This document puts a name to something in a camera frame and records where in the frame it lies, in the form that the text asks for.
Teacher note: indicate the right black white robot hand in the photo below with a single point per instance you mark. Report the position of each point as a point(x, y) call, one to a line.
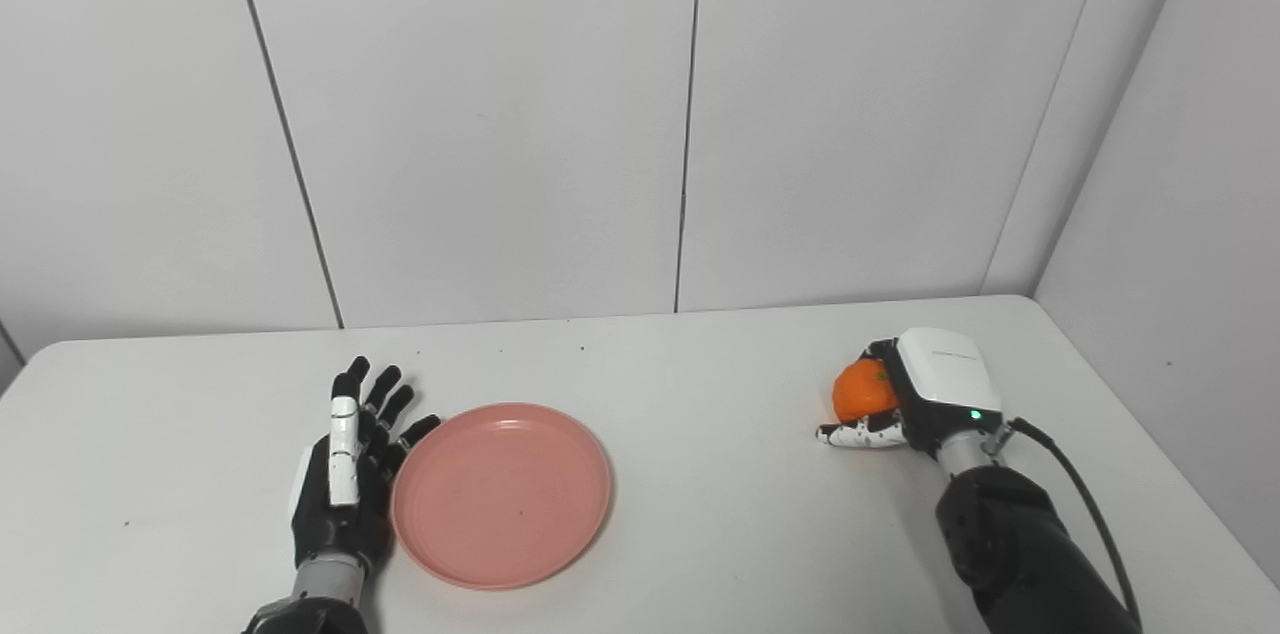
point(920, 399)

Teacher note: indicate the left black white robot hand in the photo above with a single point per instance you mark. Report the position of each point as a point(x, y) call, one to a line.
point(345, 484)

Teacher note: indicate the orange fruit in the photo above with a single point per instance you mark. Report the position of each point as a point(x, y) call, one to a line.
point(862, 391)

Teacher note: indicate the pink round plate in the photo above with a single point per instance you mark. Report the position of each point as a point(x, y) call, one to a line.
point(502, 495)

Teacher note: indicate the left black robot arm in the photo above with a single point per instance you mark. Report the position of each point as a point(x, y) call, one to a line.
point(320, 599)

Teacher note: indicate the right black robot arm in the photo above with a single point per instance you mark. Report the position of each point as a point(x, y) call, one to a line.
point(1020, 544)

